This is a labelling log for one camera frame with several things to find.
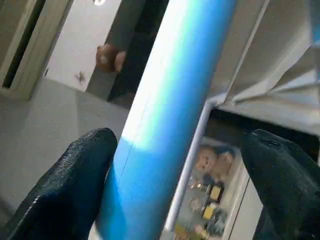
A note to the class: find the white plastic table leg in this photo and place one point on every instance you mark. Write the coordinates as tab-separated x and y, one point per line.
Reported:
165	120

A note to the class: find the white glass-door cabinet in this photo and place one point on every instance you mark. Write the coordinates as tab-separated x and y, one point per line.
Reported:
210	190

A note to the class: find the small brown plush toy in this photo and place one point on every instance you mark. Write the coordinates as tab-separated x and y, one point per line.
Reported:
110	58

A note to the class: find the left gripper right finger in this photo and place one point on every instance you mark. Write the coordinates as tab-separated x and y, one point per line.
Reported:
290	190

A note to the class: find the white plastic table top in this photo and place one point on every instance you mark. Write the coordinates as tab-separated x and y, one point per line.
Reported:
280	60

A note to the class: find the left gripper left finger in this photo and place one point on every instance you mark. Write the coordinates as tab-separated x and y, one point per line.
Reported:
65	195

